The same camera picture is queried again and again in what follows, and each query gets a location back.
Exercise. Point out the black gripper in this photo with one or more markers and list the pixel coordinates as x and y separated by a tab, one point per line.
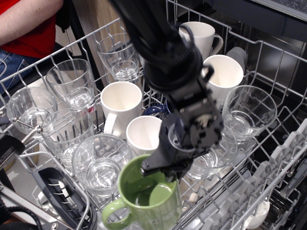
192	125

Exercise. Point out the green ceramic mug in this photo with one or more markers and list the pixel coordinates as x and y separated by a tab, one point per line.
149	200

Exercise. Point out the person forearm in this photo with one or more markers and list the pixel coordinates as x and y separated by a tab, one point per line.
24	16

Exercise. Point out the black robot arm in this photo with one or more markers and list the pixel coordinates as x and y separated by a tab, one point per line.
174	68

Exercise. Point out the white mug front centre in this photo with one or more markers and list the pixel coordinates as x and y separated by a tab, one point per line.
143	134

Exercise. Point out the dark blue mug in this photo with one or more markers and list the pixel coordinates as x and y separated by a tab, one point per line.
160	108

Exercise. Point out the white mug centre left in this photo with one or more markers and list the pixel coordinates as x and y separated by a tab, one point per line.
121	103

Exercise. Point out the white mug right tilted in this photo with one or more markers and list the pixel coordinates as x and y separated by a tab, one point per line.
227	74

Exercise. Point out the white mug back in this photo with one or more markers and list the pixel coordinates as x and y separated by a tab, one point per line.
206	39

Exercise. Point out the clear glass front right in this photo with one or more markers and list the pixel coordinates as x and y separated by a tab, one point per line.
217	158

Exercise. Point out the grey plastic tine holder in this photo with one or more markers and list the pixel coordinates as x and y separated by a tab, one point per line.
240	208

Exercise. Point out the clear glass front left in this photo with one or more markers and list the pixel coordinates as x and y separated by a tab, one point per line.
97	163

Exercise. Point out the white bowl lower rack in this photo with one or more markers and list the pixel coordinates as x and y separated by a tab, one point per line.
254	221

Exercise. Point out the clear glass far right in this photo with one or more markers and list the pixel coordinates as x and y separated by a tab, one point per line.
248	111

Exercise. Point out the clear glass left lower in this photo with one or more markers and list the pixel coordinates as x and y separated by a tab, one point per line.
63	132

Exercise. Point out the clear glass back left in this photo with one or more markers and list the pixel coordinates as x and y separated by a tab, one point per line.
119	56

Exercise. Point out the grey rack roller wheel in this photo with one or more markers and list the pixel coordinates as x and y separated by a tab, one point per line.
240	56

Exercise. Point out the clear tall glass left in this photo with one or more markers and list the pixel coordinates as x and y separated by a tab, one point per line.
72	81

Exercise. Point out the clear glass far left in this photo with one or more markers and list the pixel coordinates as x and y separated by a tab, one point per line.
29	107

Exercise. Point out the red shirt torso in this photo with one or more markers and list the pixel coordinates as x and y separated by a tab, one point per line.
37	43

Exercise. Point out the blue jeans leg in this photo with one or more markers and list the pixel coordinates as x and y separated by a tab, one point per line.
11	66

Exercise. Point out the grey wire dishwasher rack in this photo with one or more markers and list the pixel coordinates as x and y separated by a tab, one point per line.
267	65

